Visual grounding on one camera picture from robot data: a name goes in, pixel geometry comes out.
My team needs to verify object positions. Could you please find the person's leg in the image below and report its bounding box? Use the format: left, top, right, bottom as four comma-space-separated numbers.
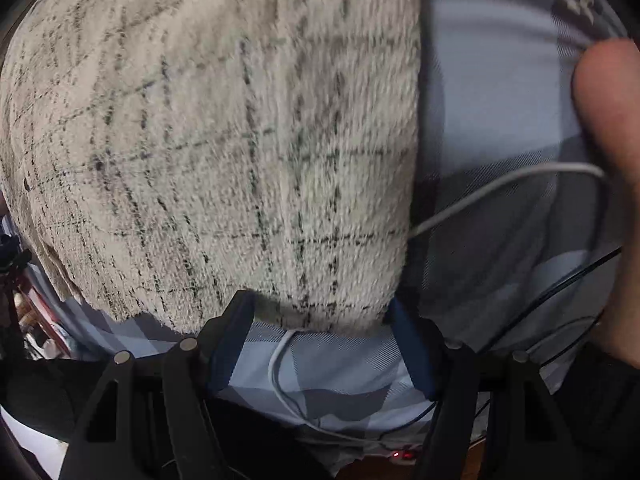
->
571, 37, 640, 366

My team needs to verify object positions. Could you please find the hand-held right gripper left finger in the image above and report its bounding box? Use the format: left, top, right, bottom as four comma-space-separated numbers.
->
59, 290, 257, 480

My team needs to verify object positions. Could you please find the cream checked tweed garment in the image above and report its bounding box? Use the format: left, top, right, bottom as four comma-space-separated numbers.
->
0, 0, 423, 336

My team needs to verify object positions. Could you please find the black cable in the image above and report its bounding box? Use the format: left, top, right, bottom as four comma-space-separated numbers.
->
380, 247, 623, 441

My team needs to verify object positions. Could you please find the blue grey checkered bedsheet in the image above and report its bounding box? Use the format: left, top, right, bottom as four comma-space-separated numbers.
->
45, 0, 631, 466

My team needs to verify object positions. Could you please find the white cable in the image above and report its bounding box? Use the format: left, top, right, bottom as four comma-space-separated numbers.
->
267, 162, 611, 448

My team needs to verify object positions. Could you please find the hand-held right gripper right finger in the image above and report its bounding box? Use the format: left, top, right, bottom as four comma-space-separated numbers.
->
387, 297, 586, 480

